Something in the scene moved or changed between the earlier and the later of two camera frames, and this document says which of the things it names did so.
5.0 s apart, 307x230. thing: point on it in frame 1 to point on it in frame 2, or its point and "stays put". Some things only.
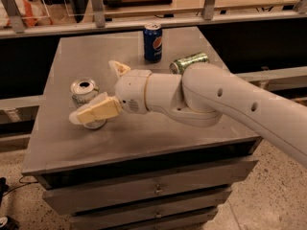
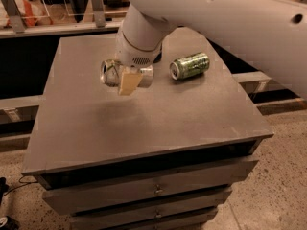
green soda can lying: x=177 y=66 stays put
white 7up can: x=82 y=91 to x=111 y=69
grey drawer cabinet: x=143 y=171 stays put
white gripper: x=130 y=91 to x=135 y=56
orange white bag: x=33 y=12 stays put
